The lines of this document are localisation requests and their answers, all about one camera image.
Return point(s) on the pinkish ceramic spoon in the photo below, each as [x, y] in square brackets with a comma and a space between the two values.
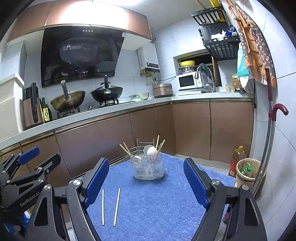
[153, 158]

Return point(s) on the black wok with lid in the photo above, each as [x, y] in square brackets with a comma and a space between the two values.
[106, 91]

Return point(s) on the bamboo chopstick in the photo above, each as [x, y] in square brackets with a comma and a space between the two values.
[102, 208]
[123, 149]
[116, 207]
[157, 144]
[127, 149]
[161, 145]

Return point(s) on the clear plastic utensil holder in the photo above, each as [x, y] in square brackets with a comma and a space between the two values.
[147, 167]

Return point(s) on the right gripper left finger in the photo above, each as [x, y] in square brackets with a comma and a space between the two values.
[47, 220]

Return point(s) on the white ceramic spoon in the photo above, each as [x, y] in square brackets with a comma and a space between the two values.
[149, 150]

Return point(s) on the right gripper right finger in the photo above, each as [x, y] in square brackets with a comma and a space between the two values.
[245, 221]

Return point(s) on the olive oil bottle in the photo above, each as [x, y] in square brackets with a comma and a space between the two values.
[46, 111]

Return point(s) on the bronze wok with handle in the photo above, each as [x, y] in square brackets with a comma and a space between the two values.
[68, 100]

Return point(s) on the cooking oil bottle on floor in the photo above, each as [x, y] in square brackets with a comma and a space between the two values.
[238, 155]

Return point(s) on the metal wire rack insert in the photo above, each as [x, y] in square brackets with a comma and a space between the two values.
[139, 153]

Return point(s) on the brown patterned apron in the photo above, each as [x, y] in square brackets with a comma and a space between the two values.
[256, 54]

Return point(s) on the gas stove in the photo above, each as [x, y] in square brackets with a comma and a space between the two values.
[84, 108]

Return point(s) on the yellow oil bottle on counter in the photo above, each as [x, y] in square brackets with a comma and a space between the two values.
[236, 81]

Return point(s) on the brown knife block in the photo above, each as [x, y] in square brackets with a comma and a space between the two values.
[31, 107]

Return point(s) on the beige trash bin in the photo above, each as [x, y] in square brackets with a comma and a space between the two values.
[247, 170]

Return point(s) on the black wall dish rack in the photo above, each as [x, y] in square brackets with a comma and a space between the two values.
[219, 37]

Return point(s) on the white water heater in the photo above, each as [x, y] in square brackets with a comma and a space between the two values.
[148, 59]

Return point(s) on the white microwave oven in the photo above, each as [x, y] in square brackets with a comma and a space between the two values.
[188, 81]

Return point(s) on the black range hood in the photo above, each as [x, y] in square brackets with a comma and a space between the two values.
[74, 53]

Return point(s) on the yellow bowl on shelf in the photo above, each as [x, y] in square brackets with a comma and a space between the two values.
[187, 63]

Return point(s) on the blue terry cloth mat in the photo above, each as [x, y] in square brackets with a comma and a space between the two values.
[162, 209]

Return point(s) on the chrome kitchen faucet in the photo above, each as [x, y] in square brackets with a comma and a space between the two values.
[204, 77]

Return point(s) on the metal tray on counter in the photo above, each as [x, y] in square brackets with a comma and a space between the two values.
[139, 96]

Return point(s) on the brown rice cooker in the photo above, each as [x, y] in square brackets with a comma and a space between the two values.
[162, 90]

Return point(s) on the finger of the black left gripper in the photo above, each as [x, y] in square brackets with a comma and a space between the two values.
[12, 163]
[40, 172]

